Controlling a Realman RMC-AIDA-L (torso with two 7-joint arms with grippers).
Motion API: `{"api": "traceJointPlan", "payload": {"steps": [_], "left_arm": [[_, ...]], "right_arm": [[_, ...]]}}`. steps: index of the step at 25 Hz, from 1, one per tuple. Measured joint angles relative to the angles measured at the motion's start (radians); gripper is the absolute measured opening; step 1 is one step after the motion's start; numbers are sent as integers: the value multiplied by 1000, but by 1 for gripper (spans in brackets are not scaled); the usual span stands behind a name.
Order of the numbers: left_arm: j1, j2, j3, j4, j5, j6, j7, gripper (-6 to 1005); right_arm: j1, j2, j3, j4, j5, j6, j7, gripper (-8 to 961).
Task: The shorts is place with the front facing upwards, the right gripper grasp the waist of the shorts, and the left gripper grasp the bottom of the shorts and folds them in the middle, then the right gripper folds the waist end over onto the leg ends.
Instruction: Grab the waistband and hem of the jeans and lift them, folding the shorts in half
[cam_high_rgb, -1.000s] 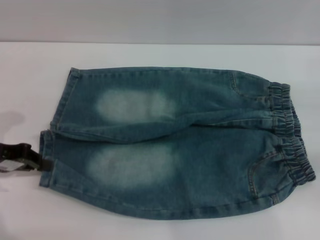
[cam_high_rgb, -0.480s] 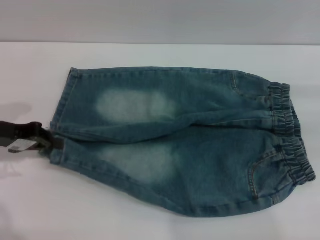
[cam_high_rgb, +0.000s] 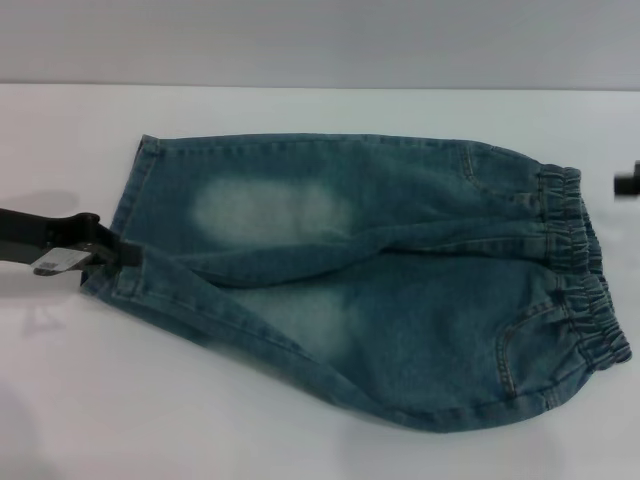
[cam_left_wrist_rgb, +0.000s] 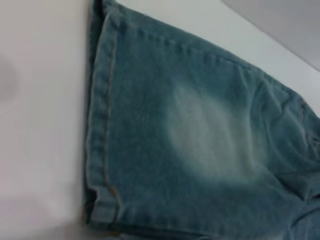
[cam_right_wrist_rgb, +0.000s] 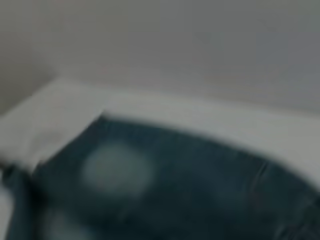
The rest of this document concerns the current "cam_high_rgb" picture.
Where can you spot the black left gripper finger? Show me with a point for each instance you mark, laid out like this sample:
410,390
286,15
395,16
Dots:
131,254

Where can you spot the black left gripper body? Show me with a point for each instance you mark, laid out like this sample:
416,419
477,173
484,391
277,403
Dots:
30,235

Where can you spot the blue denim shorts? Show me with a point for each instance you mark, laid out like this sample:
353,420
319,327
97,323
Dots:
400,300

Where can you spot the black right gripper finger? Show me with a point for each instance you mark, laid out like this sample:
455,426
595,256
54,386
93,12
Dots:
627,186

